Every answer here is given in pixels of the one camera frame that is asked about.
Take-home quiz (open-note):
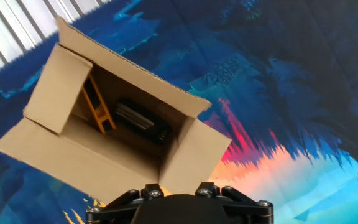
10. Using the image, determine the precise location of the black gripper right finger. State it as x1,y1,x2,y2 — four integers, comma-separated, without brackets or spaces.
195,182,275,224

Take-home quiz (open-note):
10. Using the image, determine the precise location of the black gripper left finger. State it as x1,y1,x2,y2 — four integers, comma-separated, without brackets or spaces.
85,183,165,224

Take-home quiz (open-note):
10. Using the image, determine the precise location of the brown cardboard box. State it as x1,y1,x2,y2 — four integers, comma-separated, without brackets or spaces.
0,15,232,205

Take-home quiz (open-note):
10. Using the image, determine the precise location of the black grey ribbed block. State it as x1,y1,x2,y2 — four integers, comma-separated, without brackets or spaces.
113,98,172,146

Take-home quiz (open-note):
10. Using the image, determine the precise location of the yellow plastic tool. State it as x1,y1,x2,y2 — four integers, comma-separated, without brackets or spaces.
81,73,117,134

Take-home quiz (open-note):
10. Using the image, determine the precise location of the forest sunset print cloth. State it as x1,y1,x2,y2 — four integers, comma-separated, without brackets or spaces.
0,0,358,224

